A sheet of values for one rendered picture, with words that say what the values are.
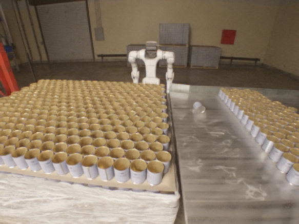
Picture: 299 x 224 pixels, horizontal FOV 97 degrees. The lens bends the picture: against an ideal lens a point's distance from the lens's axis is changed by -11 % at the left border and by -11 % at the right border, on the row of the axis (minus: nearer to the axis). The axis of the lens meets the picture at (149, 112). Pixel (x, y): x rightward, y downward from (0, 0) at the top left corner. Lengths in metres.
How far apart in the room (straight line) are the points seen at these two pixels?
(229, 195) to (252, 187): 0.12
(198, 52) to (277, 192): 7.60
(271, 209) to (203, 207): 0.27
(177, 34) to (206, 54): 1.73
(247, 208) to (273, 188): 0.18
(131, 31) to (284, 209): 9.46
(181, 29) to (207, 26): 2.36
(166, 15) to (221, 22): 3.14
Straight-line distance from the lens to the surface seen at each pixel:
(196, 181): 0.74
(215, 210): 0.69
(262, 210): 0.77
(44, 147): 0.88
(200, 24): 9.76
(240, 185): 0.80
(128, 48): 7.98
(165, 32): 7.84
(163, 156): 0.72
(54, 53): 11.69
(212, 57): 8.32
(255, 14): 10.93
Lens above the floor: 1.66
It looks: 29 degrees down
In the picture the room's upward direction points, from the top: straight up
